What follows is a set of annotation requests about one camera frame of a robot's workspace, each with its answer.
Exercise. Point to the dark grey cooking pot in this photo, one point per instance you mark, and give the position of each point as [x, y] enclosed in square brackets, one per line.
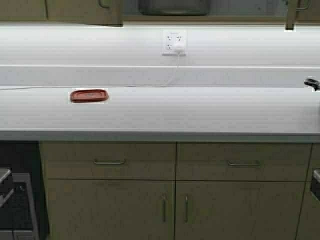
[174, 7]

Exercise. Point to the cabinet door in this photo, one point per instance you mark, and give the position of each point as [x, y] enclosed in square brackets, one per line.
[110, 209]
[302, 12]
[87, 12]
[237, 210]

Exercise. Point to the far left upper cabinet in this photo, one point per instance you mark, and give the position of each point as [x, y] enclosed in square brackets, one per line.
[23, 10]

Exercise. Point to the lower right wooden drawer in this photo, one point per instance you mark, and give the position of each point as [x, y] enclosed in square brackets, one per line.
[277, 162]

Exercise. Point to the wooden drawer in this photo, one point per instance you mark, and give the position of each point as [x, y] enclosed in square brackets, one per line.
[95, 160]
[277, 162]

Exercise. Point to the red plastic container lid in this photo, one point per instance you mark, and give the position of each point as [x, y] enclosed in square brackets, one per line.
[89, 95]

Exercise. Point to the white power adapter plug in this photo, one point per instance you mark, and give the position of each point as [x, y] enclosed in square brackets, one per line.
[179, 48]

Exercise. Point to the lower left wooden drawer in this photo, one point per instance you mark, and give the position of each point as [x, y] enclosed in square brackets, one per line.
[95, 160]

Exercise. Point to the black object at right edge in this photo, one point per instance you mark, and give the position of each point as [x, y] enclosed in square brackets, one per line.
[310, 82]

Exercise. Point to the white wall outlet plate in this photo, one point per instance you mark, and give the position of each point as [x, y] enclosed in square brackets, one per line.
[170, 38]

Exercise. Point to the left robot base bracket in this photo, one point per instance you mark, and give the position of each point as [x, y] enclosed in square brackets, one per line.
[6, 185]

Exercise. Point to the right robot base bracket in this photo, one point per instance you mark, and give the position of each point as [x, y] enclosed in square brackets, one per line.
[315, 184]

